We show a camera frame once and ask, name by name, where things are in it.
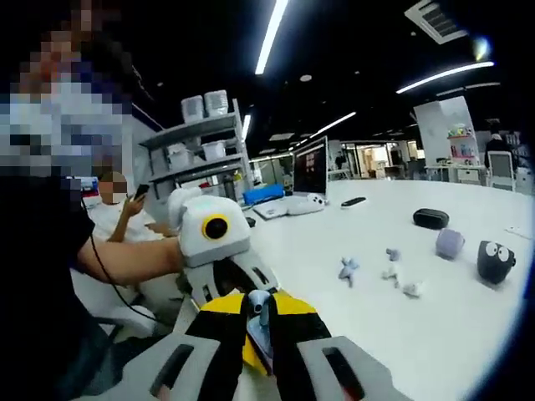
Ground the white game controller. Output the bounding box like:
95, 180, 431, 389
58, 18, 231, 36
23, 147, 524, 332
288, 192, 328, 216

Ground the black cable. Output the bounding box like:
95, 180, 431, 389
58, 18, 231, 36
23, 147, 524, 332
88, 233, 160, 323

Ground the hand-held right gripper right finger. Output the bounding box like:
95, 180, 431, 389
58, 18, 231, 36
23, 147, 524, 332
267, 292, 414, 401

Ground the white office chair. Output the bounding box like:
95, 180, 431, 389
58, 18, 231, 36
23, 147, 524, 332
70, 266, 185, 339
487, 150, 516, 191

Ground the silver laptop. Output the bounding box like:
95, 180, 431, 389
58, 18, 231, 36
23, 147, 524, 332
252, 135, 330, 221

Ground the grey metal shelf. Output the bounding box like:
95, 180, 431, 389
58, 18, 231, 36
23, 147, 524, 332
140, 98, 252, 201

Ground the light blue earbud case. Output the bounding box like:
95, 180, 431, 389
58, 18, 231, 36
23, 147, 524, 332
245, 315, 277, 371

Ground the black oval earbud case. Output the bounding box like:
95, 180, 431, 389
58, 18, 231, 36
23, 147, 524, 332
412, 207, 451, 230

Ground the black googly-eyed earbud case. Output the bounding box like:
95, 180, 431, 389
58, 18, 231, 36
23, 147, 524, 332
477, 239, 517, 286

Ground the ceiling air conditioner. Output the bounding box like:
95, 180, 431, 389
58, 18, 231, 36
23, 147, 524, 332
404, 0, 469, 45

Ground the white table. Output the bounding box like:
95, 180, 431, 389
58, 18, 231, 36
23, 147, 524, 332
173, 178, 535, 401

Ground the person in dark shirt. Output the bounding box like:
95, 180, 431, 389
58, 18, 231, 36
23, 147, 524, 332
0, 175, 126, 401

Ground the purple earbud case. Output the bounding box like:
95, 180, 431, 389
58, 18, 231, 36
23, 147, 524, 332
435, 227, 466, 261

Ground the blue plastic box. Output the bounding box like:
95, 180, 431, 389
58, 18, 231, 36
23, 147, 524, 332
242, 183, 286, 206

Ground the display shelf with colourful items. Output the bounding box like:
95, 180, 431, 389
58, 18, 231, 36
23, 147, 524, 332
446, 123, 481, 162

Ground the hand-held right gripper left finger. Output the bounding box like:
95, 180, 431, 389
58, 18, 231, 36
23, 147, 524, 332
85, 292, 248, 401

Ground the white table cable flap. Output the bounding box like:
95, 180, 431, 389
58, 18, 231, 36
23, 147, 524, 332
503, 225, 534, 240

